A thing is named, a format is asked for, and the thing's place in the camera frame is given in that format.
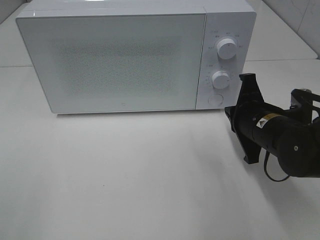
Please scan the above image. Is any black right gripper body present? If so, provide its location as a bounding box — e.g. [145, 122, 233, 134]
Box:
[236, 102, 288, 150]

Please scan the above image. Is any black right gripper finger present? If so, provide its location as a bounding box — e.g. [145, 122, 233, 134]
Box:
[224, 106, 262, 165]
[238, 73, 265, 104]

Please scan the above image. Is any white dial knob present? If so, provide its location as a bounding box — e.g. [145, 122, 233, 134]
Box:
[216, 37, 237, 60]
[211, 70, 231, 90]

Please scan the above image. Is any round white door button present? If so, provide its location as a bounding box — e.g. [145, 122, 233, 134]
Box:
[208, 93, 224, 107]

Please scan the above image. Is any white microwave door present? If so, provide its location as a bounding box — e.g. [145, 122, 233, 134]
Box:
[16, 14, 206, 114]

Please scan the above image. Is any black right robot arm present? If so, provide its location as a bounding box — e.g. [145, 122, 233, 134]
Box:
[224, 73, 320, 178]

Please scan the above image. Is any white microwave oven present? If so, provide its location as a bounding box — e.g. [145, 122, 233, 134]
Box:
[15, 0, 257, 113]

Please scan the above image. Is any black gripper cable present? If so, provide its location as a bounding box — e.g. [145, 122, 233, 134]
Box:
[263, 152, 291, 182]

